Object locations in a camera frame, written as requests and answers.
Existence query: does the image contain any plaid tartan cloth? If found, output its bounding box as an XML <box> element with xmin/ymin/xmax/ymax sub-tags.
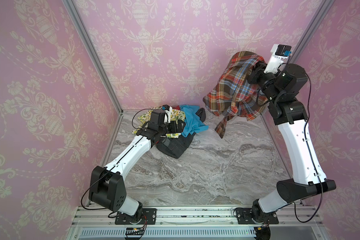
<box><xmin>203</xmin><ymin>51</ymin><xmax>268</xmax><ymax>138</ymax></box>

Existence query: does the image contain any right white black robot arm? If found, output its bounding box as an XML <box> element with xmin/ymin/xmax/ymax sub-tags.
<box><xmin>248</xmin><ymin>62</ymin><xmax>337</xmax><ymax>224</ymax></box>

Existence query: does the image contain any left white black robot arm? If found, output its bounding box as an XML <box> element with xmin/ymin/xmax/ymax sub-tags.
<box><xmin>88</xmin><ymin>114</ymin><xmax>189</xmax><ymax>224</ymax></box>

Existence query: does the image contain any yellow lemon print cloth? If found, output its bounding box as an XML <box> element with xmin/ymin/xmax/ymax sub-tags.
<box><xmin>133</xmin><ymin>109</ymin><xmax>186</xmax><ymax>135</ymax></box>

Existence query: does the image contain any blue cloth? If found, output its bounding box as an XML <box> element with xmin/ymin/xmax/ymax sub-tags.
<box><xmin>180</xmin><ymin>105</ymin><xmax>209</xmax><ymax>137</ymax></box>

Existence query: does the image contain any black cloth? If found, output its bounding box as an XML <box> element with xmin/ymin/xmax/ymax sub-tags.
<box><xmin>155</xmin><ymin>107</ymin><xmax>207</xmax><ymax>160</ymax></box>

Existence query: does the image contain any small black electronics board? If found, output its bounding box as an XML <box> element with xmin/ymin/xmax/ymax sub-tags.
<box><xmin>125</xmin><ymin>228</ymin><xmax>145</xmax><ymax>236</ymax></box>

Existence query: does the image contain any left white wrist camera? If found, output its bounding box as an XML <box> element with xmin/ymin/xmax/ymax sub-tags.
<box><xmin>148</xmin><ymin>109</ymin><xmax>170</xmax><ymax>133</ymax></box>

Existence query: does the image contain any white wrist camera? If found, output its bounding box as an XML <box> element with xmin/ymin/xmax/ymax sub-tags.
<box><xmin>148</xmin><ymin>109</ymin><xmax>170</xmax><ymax>133</ymax></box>
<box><xmin>264</xmin><ymin>44</ymin><xmax>292</xmax><ymax>74</ymax></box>

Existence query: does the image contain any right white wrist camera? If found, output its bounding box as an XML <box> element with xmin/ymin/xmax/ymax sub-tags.
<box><xmin>264</xmin><ymin>44</ymin><xmax>292</xmax><ymax>74</ymax></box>

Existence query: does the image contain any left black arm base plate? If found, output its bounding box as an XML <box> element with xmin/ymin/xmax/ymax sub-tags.
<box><xmin>115</xmin><ymin>208</ymin><xmax>157</xmax><ymax>225</ymax></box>

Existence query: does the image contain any right corner aluminium post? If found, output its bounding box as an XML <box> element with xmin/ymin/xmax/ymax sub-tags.
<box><xmin>281</xmin><ymin>1</ymin><xmax>334</xmax><ymax>64</ymax></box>

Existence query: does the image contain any corner aluminium post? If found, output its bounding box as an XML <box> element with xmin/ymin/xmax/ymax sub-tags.
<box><xmin>281</xmin><ymin>1</ymin><xmax>334</xmax><ymax>64</ymax></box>
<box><xmin>61</xmin><ymin>0</ymin><xmax>123</xmax><ymax>114</ymax></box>

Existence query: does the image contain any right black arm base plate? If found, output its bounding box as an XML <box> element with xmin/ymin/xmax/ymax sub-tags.
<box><xmin>233</xmin><ymin>208</ymin><xmax>279</xmax><ymax>225</ymax></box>

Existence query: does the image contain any aluminium rail frame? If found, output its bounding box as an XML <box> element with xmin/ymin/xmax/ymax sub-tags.
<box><xmin>66</xmin><ymin>204</ymin><xmax>331</xmax><ymax>240</ymax></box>

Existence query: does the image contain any left corner aluminium post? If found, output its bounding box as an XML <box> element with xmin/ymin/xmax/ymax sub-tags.
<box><xmin>61</xmin><ymin>0</ymin><xmax>123</xmax><ymax>114</ymax></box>

